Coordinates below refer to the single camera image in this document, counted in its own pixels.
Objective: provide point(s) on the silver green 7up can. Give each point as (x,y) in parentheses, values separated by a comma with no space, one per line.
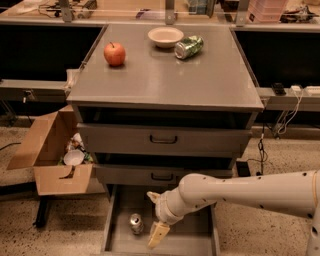
(136,224)

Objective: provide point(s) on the pink plastic container stack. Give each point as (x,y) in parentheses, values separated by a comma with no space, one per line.
(265,11)

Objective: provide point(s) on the brown cardboard box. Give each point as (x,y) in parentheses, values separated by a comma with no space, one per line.
(42,149)

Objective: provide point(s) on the white power strip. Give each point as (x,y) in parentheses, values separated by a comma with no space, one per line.
(312,90)

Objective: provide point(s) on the black small device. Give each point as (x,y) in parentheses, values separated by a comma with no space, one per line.
(278,89)

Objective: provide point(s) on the white ceramic bowl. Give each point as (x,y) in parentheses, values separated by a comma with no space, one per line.
(165,37)

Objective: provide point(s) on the grey top drawer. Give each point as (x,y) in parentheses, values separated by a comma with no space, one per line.
(166,141)

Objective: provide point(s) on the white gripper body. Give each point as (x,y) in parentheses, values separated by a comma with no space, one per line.
(161,207)

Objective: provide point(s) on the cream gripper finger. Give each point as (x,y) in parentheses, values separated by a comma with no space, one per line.
(153,196)
(157,232)

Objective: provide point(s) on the white paper cup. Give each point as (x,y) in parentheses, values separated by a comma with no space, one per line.
(73,157)

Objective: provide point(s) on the grey middle drawer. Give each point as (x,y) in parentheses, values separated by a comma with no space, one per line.
(149,176)

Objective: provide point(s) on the black power adapter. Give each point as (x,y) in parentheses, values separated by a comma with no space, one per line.
(243,169)

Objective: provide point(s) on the red apple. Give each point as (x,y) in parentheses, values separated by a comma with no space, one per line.
(114,54)

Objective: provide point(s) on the green soda can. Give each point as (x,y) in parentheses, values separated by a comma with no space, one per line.
(188,47)

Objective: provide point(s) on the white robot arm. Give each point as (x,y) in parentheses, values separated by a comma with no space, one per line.
(296,193)

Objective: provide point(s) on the grey drawer cabinet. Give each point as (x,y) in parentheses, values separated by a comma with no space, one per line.
(212,89)

